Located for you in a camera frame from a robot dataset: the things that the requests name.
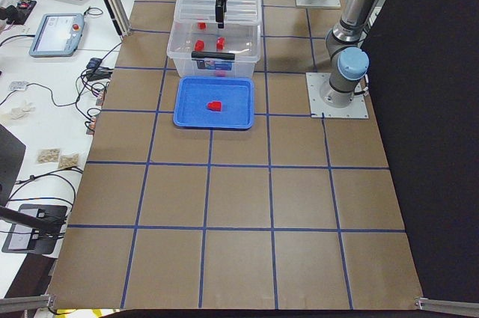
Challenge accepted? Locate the clear plastic storage box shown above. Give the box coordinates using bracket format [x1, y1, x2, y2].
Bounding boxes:
[167, 19, 262, 77]

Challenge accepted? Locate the teach pendant near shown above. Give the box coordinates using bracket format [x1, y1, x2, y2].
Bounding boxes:
[29, 13, 85, 58]

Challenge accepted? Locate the blue plastic tray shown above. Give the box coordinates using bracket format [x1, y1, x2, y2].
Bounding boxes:
[173, 76, 254, 130]

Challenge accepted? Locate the black box latch handle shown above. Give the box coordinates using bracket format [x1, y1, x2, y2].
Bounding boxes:
[191, 51, 235, 61]

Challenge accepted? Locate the black camera stand base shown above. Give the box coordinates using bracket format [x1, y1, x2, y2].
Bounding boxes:
[1, 204, 67, 255]

